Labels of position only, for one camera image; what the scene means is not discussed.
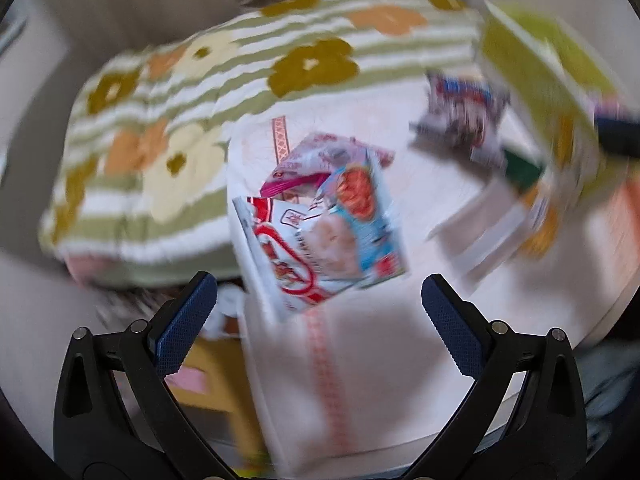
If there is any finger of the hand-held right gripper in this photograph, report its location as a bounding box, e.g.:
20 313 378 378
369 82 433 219
595 110 640 155

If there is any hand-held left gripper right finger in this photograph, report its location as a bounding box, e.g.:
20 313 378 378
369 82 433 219
400 273 588 480

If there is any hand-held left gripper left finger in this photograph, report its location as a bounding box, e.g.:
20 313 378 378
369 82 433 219
52 271 236 480

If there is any white tablecloth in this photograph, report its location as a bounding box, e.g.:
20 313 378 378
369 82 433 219
225 80 621 476

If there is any white red snack packet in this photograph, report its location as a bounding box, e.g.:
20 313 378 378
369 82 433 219
232 195 381 323

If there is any light blue snack packet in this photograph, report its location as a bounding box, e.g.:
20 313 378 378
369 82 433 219
320 152 408 288

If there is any white pink zip pouch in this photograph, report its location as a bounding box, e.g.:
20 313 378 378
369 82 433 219
427 180 531 283

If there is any pink snack packet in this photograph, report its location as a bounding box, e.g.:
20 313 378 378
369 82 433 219
260 132 396 198

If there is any green cardboard box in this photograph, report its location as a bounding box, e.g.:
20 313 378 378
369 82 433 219
475 2 631 201

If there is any floral striped blanket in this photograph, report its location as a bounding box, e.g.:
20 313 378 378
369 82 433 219
40 0 486 286

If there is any grey blue snack packet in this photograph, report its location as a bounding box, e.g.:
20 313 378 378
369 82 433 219
410 72 511 166

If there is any clear green-top noodle snack packet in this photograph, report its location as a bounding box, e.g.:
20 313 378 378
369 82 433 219
500 145 563 261

